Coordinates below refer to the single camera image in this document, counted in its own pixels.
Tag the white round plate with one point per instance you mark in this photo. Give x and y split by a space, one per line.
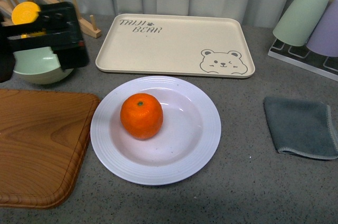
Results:
187 140

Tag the yellow mug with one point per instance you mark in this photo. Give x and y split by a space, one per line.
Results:
25 12

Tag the orange fruit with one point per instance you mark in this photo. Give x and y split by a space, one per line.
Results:
141 115

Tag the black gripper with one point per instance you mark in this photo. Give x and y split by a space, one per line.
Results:
57 27

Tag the white cup rack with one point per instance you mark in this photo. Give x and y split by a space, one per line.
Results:
302 57

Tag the beige bear tray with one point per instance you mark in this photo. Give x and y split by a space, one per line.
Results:
177 45

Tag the purple cup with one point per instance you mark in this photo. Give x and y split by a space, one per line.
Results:
323 40

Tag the green cup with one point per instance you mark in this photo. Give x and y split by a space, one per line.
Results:
299 20

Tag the wooden cutting board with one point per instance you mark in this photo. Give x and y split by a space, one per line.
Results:
44 138

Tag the green bowl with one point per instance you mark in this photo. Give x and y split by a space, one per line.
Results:
39 66

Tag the grey folded cloth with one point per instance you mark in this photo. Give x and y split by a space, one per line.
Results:
301 127

